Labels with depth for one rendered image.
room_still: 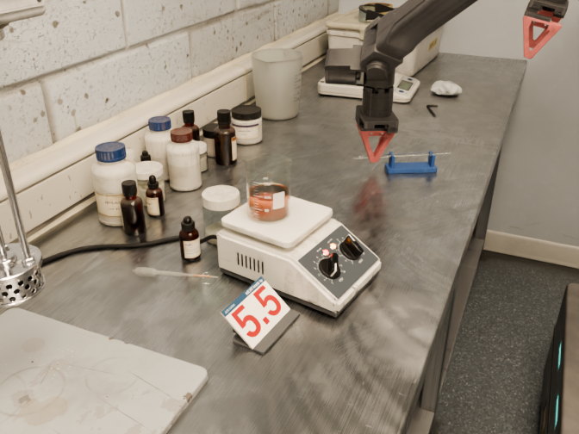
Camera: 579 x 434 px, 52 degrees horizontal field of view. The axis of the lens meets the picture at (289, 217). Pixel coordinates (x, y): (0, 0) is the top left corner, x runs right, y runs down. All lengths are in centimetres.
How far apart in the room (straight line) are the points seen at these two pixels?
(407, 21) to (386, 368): 53
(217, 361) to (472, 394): 119
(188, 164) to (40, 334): 44
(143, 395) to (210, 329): 14
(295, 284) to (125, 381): 25
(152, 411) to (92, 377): 9
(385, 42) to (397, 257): 34
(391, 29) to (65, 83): 55
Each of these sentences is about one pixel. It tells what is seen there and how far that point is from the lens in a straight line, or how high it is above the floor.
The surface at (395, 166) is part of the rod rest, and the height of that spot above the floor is 76.
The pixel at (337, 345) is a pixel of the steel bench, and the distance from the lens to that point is 74.
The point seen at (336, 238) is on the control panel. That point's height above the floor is 81.
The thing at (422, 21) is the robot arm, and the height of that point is 107.
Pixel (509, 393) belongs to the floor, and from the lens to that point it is 185.
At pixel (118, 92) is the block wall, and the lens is 121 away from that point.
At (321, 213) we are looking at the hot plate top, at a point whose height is 84.
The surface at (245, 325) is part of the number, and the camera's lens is 74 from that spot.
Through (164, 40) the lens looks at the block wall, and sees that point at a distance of 133.
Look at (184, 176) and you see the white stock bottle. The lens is 111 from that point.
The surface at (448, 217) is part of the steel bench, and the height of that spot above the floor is 75.
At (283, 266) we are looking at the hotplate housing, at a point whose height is 80.
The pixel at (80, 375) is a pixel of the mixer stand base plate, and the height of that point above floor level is 76.
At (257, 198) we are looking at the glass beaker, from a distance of 80.
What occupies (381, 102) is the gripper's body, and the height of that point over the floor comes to 90.
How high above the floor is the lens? 123
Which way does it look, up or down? 28 degrees down
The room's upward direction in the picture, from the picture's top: straight up
